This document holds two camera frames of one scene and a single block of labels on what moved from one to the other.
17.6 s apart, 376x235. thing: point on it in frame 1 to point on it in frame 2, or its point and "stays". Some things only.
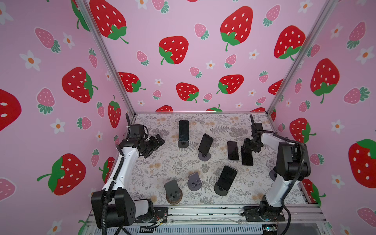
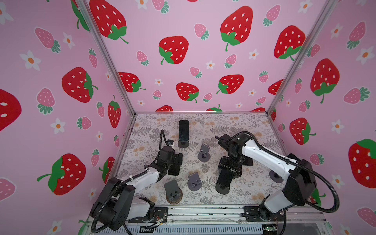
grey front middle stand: [194, 182] stays
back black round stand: [183, 144] stays
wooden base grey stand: [174, 194] stays
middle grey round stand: [204, 158] stays
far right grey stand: [273, 175] stays
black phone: [205, 144] to [174, 169]
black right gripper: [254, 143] to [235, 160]
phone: [183, 130] stays
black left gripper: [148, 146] to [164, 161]
